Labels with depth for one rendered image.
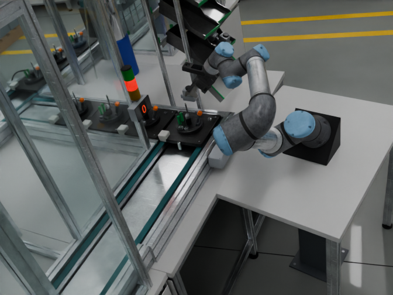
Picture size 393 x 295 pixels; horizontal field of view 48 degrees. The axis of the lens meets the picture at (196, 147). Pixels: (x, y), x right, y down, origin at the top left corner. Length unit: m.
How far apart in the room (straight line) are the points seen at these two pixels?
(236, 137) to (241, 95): 1.07
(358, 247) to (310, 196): 0.98
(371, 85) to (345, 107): 1.77
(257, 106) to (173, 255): 0.70
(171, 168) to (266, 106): 0.73
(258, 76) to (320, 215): 0.62
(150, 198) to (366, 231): 1.48
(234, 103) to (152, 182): 0.75
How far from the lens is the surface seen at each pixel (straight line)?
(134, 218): 1.95
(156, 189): 2.03
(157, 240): 1.79
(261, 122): 1.53
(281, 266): 2.79
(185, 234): 1.89
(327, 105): 2.46
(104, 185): 1.39
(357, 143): 2.21
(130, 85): 1.97
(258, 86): 1.65
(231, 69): 1.88
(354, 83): 4.23
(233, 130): 1.55
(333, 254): 1.94
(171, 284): 1.87
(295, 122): 1.91
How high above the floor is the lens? 2.27
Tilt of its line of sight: 38 degrees down
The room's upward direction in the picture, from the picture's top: 14 degrees counter-clockwise
